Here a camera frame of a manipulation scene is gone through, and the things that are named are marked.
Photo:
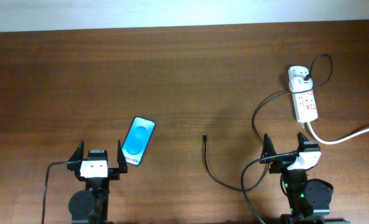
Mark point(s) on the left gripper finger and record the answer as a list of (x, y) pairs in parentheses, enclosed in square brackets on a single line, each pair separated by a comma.
[(121, 160), (75, 160)]

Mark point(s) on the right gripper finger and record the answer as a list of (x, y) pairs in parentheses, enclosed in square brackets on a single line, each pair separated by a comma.
[(268, 154), (302, 142)]

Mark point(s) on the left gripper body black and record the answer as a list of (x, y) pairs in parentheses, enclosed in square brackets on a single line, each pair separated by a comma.
[(111, 175)]

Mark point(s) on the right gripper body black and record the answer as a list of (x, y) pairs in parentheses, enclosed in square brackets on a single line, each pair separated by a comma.
[(275, 167)]

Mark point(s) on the blue Samsung smartphone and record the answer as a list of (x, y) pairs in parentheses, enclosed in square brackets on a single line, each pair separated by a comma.
[(137, 140)]

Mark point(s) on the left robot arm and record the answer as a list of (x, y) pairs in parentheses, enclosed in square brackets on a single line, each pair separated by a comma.
[(91, 204)]

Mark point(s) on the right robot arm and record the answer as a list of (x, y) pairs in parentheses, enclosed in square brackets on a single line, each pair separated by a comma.
[(308, 199)]

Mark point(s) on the white charger plug adapter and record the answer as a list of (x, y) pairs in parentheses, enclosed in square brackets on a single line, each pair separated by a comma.
[(297, 83)]

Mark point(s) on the white power strip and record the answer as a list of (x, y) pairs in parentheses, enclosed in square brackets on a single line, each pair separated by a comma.
[(304, 102)]

